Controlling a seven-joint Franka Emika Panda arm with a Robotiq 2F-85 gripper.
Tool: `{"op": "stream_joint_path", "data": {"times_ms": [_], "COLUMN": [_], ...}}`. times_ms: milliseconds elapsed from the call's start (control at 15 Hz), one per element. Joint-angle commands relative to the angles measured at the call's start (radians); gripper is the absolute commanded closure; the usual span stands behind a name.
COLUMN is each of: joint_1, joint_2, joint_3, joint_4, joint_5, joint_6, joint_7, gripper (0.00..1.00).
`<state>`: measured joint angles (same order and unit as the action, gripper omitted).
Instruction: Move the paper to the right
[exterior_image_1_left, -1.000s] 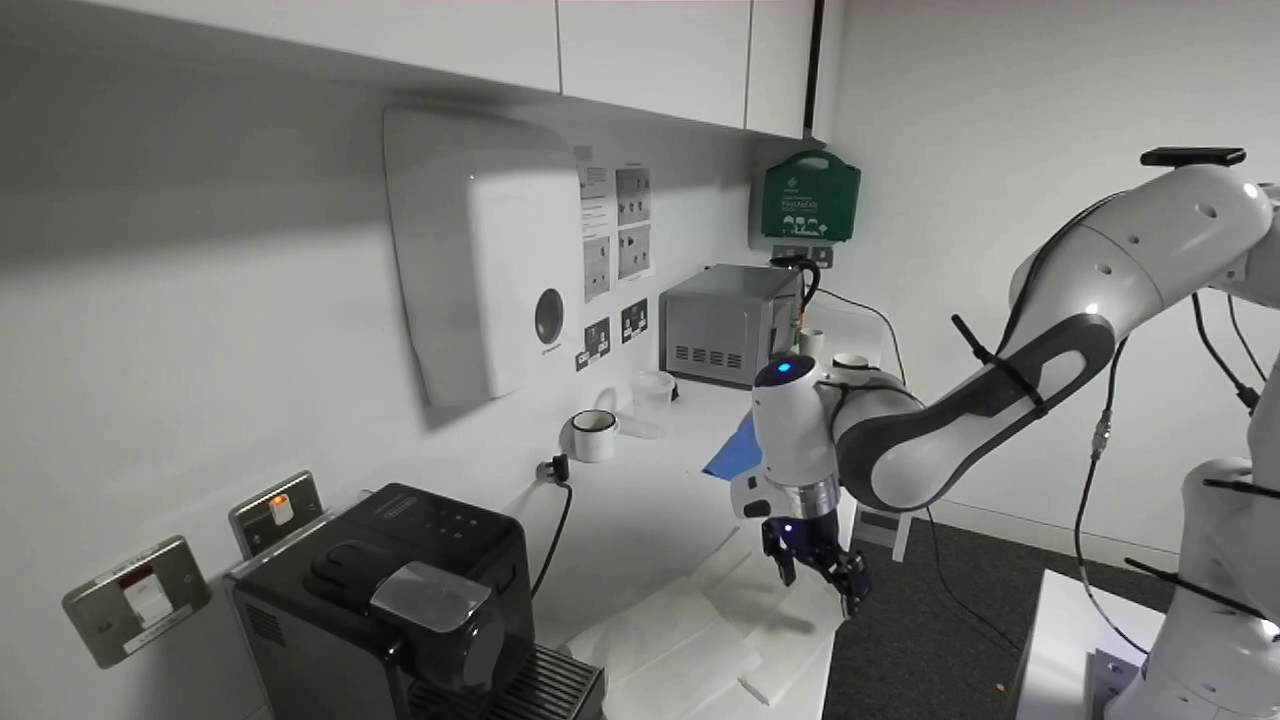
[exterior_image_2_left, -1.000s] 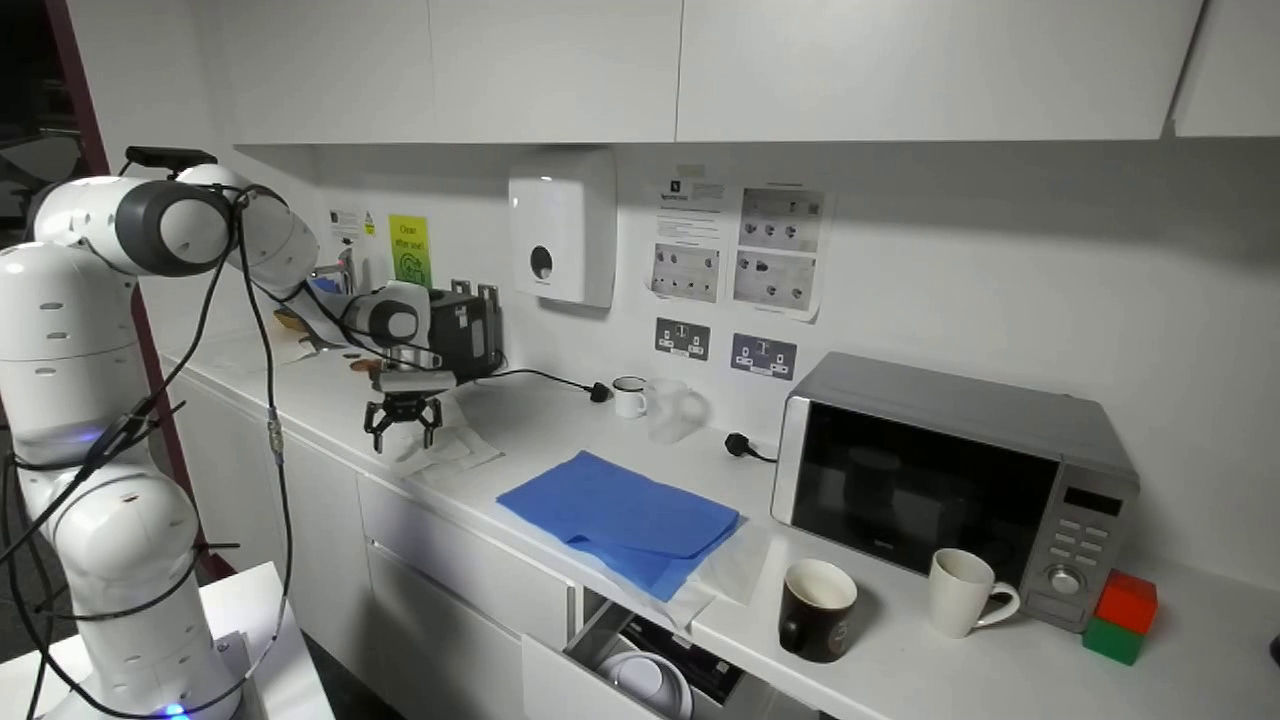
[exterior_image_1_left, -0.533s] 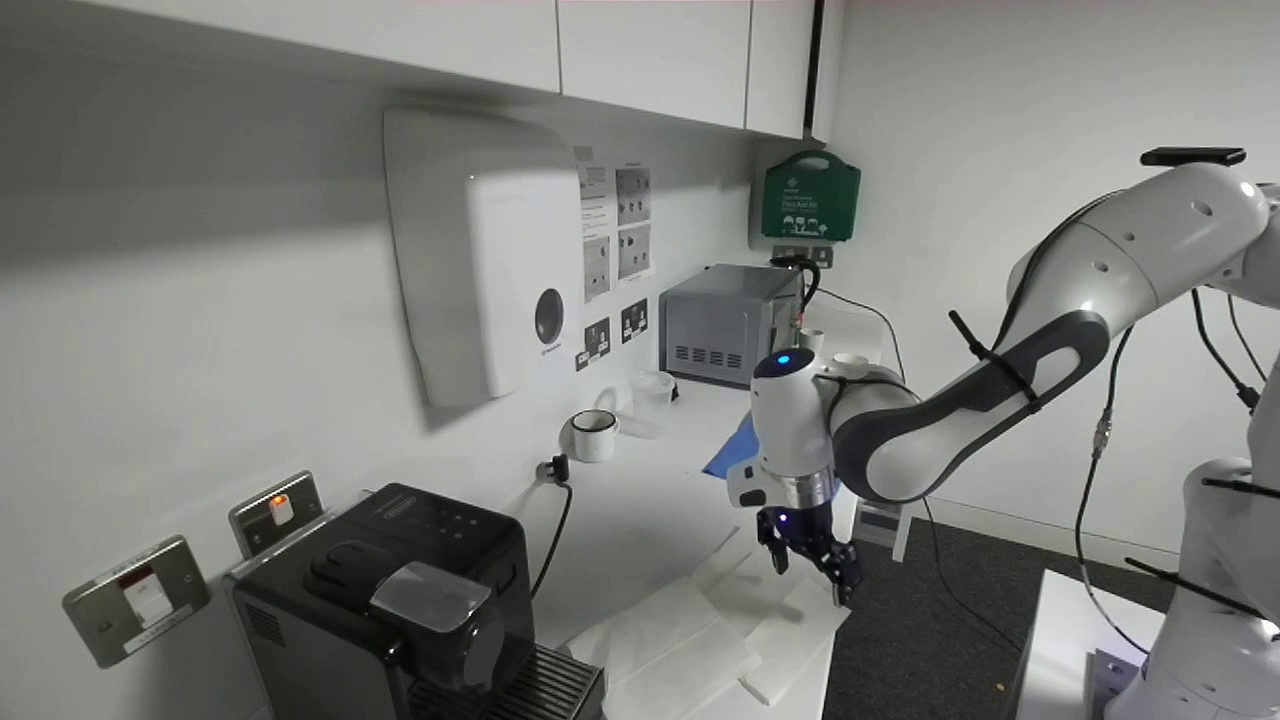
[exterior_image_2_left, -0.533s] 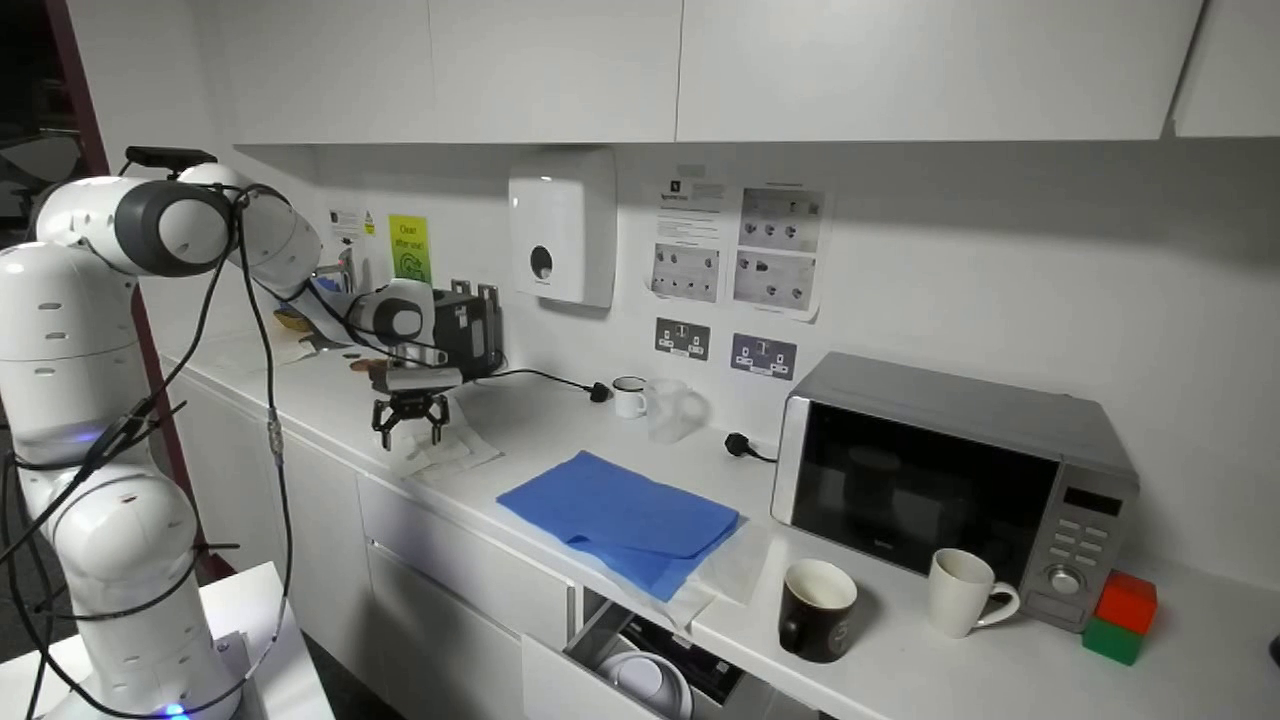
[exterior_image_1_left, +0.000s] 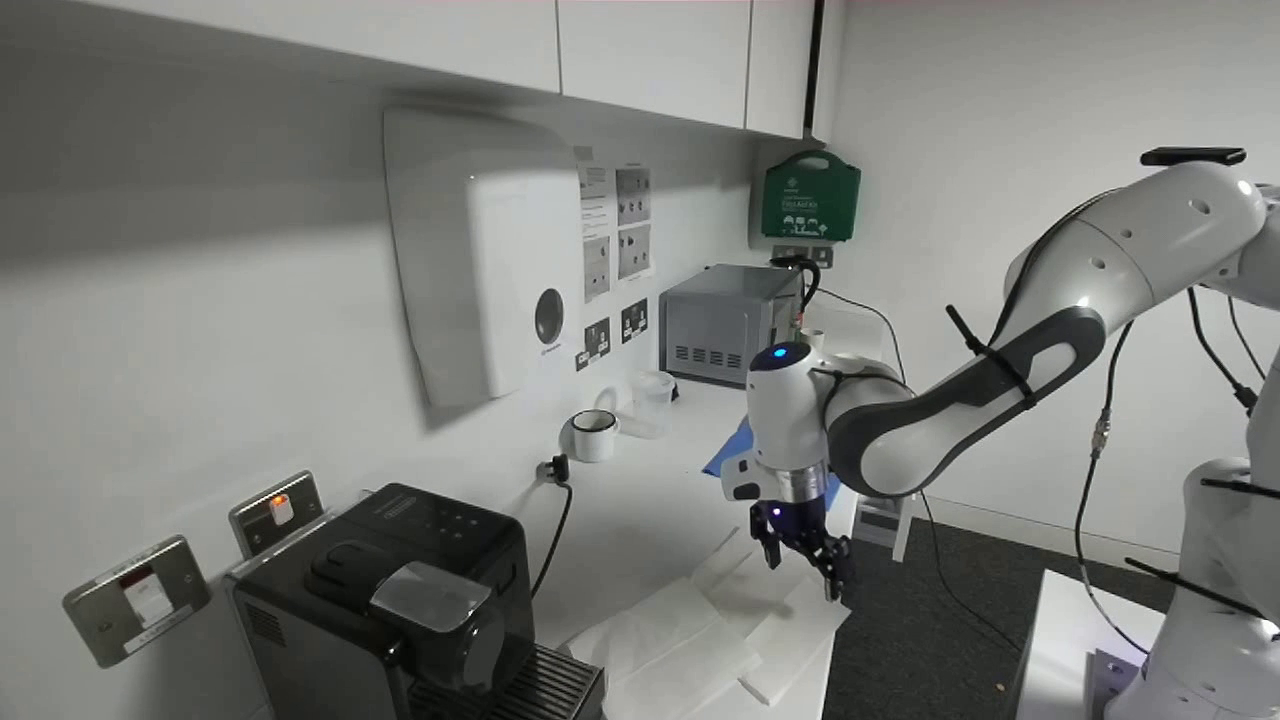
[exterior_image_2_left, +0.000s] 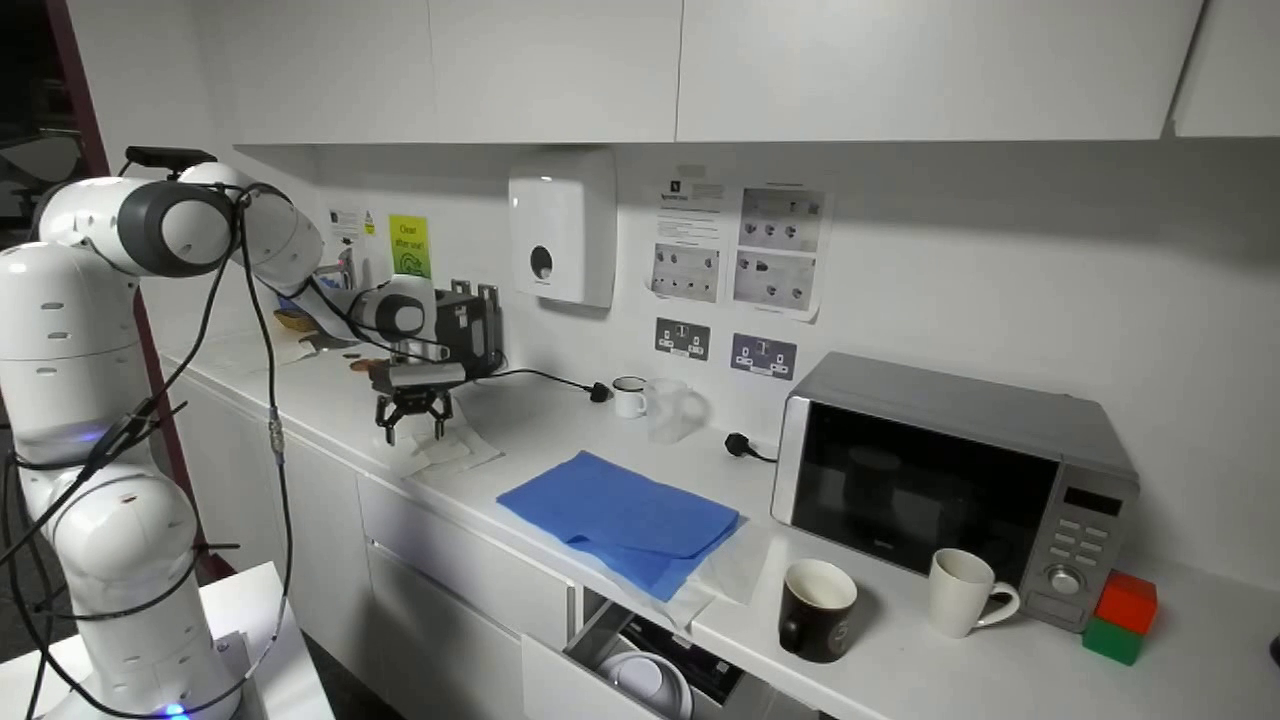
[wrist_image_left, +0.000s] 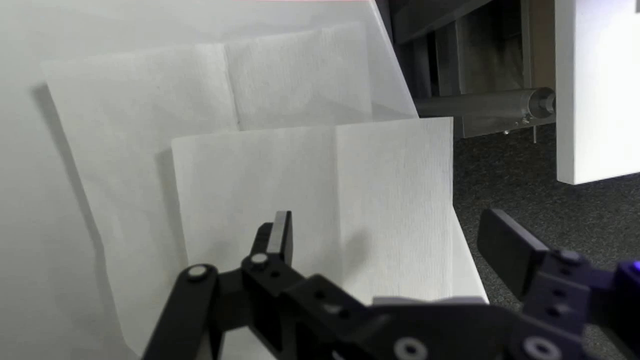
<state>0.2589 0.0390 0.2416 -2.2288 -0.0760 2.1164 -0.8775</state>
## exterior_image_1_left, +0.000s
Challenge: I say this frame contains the wide white cabinet door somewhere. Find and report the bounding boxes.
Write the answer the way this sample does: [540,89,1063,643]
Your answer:
[77,0,563,95]

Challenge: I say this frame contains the blue cloth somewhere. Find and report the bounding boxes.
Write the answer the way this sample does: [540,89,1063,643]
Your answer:
[699,415,761,484]

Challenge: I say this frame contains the white upright post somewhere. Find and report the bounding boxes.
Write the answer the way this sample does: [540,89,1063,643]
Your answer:
[889,491,926,566]

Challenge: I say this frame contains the thin white cable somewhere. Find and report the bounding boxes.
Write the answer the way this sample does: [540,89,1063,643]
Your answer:
[810,284,911,372]

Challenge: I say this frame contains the black wall socket with cable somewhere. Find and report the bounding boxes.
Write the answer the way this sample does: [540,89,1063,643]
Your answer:
[767,241,834,316]

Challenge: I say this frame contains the medium white cabinet door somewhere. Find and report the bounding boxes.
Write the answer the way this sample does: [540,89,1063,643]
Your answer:
[554,0,750,131]

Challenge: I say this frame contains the pile of white paper towels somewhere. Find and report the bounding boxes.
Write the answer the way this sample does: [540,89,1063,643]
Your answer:
[573,570,842,720]

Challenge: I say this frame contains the purple plastic item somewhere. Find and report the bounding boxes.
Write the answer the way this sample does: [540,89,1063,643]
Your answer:
[1081,643,1157,720]

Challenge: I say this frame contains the black coffee machine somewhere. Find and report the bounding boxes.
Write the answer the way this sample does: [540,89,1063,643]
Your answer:
[228,481,610,720]

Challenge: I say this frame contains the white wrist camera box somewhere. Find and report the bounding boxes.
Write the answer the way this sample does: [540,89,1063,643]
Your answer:
[717,456,773,506]

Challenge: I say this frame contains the black plug with cable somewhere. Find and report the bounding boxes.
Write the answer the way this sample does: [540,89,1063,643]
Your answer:
[522,452,579,604]

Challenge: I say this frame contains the green first aid box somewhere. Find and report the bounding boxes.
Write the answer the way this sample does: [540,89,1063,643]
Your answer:
[756,143,864,249]

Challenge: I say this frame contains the white side table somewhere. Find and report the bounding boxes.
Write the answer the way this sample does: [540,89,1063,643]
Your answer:
[1013,566,1176,720]

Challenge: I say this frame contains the white paper towel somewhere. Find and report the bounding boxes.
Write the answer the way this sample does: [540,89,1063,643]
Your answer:
[713,523,857,665]

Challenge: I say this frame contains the small white enamel cup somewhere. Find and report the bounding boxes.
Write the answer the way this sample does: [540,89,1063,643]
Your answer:
[563,404,622,468]

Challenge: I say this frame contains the steel plate with orange light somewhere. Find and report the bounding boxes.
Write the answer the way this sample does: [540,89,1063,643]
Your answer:
[222,468,327,559]

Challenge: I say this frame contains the narrow white cabinet door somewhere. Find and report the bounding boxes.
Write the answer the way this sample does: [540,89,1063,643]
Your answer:
[744,0,818,138]

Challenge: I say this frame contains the black floor cable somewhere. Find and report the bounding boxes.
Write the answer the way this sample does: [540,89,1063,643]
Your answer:
[915,491,1022,651]

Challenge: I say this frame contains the white paper towel dispenser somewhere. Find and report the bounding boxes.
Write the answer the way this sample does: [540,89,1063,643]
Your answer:
[379,104,586,415]

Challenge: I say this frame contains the grey metal appliance box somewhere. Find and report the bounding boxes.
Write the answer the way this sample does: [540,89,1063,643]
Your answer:
[655,258,807,391]

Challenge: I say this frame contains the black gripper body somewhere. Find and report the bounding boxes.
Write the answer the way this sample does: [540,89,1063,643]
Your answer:
[746,497,850,566]

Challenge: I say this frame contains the printed wall notice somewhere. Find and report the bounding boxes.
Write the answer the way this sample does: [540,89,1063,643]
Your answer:
[610,225,655,281]
[575,162,614,241]
[610,162,655,227]
[579,234,614,303]
[614,297,655,343]
[573,316,614,374]

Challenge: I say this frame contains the steel wall switch plate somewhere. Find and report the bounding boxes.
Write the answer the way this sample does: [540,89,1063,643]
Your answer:
[58,532,214,672]

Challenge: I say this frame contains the black camera on stand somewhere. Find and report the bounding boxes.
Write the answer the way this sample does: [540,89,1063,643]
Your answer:
[1140,138,1251,171]

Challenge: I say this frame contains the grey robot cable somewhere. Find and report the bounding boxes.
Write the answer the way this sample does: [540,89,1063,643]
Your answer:
[1070,324,1159,655]

